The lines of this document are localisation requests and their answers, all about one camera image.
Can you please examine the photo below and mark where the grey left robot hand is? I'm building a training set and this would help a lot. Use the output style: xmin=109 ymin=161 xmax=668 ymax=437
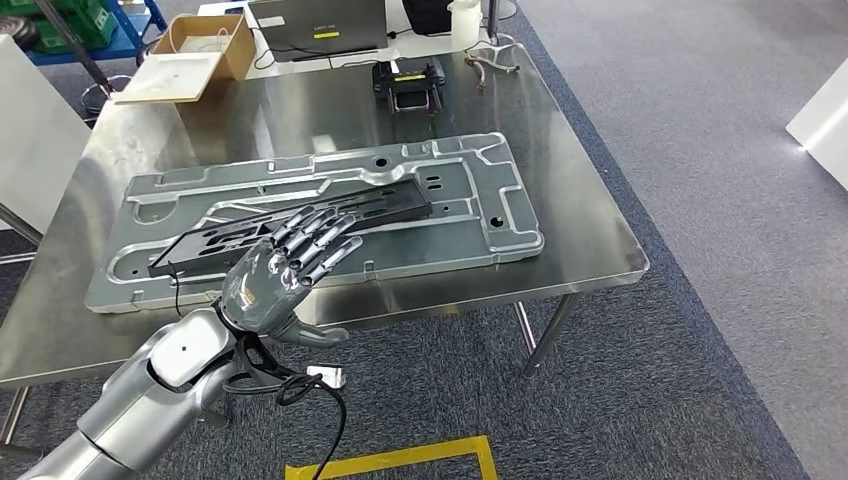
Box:
xmin=218 ymin=205 xmax=364 ymax=349

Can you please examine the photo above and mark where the black plastic panel part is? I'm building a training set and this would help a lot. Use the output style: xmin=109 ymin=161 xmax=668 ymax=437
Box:
xmin=146 ymin=178 xmax=434 ymax=280

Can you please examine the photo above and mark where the blue shelf rack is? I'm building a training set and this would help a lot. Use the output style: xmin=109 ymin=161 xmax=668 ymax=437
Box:
xmin=0 ymin=0 xmax=168 ymax=66

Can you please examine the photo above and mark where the stainless steel workbench table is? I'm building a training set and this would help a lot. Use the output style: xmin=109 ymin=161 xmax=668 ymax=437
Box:
xmin=0 ymin=42 xmax=651 ymax=465

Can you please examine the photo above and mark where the silver metal fixture plate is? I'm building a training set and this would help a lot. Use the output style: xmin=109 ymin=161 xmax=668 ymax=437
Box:
xmin=84 ymin=132 xmax=546 ymax=315

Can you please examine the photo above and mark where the white table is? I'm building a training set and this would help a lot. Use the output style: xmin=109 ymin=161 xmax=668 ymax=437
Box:
xmin=195 ymin=0 xmax=508 ymax=81

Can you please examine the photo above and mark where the open cardboard box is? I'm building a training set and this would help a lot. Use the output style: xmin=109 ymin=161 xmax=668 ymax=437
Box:
xmin=109 ymin=13 xmax=258 ymax=105

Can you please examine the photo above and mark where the black clamp device yellow label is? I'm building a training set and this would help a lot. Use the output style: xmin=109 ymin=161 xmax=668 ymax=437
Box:
xmin=370 ymin=56 xmax=447 ymax=115

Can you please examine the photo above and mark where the grey laptop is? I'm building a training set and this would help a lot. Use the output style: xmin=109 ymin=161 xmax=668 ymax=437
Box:
xmin=246 ymin=0 xmax=389 ymax=64

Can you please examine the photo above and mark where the white board panel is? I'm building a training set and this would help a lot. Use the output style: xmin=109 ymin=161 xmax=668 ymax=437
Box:
xmin=0 ymin=33 xmax=93 ymax=233

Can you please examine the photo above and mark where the dark stanchion pole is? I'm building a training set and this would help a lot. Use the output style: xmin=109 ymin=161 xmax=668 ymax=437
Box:
xmin=33 ymin=0 xmax=134 ymax=124

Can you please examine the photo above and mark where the metal pliers tool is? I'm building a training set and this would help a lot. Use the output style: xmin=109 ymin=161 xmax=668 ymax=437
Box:
xmin=463 ymin=44 xmax=521 ymax=91

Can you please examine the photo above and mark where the black case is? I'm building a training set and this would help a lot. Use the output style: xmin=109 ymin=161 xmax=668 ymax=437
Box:
xmin=400 ymin=0 xmax=455 ymax=38

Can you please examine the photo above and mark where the green plastic bin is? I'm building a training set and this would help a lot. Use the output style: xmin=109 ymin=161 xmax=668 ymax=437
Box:
xmin=0 ymin=0 xmax=119 ymax=54

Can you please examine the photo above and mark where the white plastic bottle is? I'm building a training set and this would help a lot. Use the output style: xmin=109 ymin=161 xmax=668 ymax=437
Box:
xmin=448 ymin=0 xmax=483 ymax=53

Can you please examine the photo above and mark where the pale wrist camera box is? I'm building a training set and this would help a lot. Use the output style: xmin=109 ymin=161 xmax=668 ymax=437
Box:
xmin=305 ymin=364 xmax=347 ymax=391

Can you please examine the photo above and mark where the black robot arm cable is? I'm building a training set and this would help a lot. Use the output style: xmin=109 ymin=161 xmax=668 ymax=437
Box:
xmin=221 ymin=334 xmax=349 ymax=480

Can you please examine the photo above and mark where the white lit pedestal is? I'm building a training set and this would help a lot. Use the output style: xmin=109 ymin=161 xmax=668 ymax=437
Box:
xmin=786 ymin=58 xmax=848 ymax=192

